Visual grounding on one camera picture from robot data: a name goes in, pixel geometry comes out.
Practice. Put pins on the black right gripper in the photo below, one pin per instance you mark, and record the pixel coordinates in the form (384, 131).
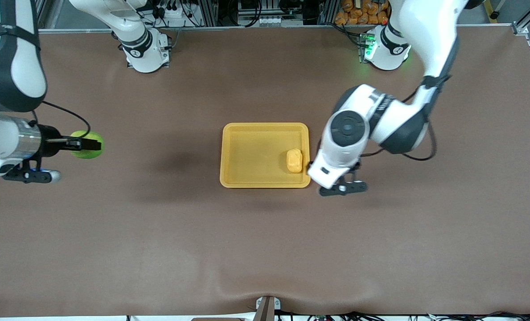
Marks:
(49, 140)

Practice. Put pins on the aluminium table edge rail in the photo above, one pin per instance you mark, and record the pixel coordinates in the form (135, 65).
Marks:
(269, 27)

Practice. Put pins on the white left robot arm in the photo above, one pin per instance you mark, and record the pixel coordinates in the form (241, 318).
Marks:
(398, 120)

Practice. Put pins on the yellow potato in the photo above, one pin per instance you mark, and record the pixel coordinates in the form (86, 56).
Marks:
(294, 161)

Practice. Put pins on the orange snack bag pile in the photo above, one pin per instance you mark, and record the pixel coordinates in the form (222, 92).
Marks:
(358, 12)

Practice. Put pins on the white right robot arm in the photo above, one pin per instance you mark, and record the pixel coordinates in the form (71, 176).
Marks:
(10, 67)

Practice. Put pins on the green apple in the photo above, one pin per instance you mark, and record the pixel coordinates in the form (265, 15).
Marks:
(88, 154)

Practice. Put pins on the grey electronics box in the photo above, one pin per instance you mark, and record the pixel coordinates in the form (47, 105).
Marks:
(269, 20)

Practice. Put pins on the white power strip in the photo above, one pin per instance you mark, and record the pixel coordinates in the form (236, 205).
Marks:
(173, 20)

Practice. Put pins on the yellow plastic tray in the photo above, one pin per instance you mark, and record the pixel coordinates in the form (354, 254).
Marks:
(256, 156)

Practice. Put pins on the metal corner bracket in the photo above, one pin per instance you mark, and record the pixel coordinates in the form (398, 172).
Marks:
(519, 30)

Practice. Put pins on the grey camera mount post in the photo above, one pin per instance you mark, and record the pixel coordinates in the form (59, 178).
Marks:
(267, 310)

